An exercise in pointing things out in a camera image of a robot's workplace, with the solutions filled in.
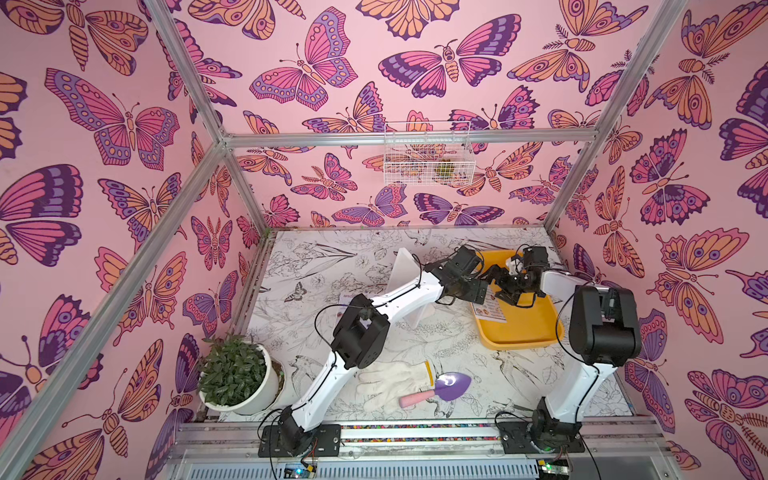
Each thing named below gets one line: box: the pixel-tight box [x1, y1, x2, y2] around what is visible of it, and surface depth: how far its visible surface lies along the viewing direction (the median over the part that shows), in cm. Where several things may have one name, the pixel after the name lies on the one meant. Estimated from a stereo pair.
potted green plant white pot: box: [197, 335, 280, 415], surface depth 70 cm
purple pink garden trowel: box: [399, 371, 472, 408], surface depth 83 cm
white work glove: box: [356, 360, 435, 414], surface depth 84 cm
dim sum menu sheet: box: [472, 284, 507, 323], surface depth 95 cm
